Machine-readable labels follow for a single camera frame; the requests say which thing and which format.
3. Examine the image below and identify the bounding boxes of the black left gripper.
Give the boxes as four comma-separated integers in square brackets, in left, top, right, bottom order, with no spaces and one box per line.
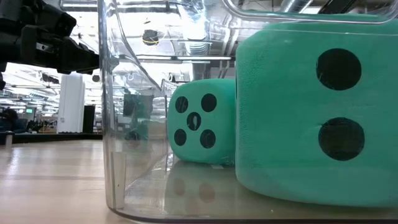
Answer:
[19,24,101,75]

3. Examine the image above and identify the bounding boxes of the teal foam die black dots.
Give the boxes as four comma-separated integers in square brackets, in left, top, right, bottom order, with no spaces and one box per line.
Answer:
[167,78,237,166]
[235,14,398,208]

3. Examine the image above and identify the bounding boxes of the white building pillar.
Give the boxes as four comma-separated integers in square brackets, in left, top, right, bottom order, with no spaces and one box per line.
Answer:
[57,73,86,134]

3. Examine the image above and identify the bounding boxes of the black standing panel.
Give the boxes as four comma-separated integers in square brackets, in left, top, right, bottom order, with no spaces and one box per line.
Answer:
[82,105,96,134]

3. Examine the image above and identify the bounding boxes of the black ceiling device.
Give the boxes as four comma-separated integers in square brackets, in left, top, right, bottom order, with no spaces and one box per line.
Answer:
[142,29,160,47]

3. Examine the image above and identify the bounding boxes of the person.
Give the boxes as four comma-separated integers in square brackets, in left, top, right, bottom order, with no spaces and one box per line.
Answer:
[0,108,27,134]

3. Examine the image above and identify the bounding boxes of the large clear plastic container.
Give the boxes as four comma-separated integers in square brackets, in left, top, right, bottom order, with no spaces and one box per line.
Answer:
[98,0,398,223]

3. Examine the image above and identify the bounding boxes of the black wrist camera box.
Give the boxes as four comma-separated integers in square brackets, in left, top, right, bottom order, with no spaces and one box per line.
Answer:
[18,0,78,37]

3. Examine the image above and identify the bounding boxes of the silver ventilation duct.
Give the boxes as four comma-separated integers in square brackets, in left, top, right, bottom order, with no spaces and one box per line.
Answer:
[178,0,215,57]

